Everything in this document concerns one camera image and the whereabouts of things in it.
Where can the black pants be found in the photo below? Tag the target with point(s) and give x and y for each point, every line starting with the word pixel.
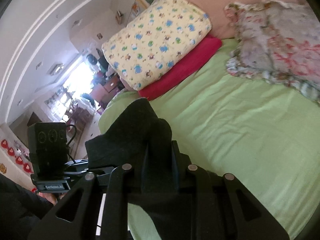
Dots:
pixel 140 138

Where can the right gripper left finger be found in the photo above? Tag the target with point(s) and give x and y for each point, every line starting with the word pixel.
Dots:
pixel 95 208

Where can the red folded blanket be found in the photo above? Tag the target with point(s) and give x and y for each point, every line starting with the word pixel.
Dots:
pixel 191 63

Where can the person's left hand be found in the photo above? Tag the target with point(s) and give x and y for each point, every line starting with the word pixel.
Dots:
pixel 52 197

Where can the dark wooden cabinet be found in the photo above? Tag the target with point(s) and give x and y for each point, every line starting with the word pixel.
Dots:
pixel 33 119

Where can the yellow cartoon print quilt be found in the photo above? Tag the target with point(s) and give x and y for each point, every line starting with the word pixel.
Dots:
pixel 151 44

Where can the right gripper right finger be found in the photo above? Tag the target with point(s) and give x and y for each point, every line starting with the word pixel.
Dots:
pixel 220 207

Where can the floral ruffled pillow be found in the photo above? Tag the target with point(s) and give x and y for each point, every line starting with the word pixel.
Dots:
pixel 277 42

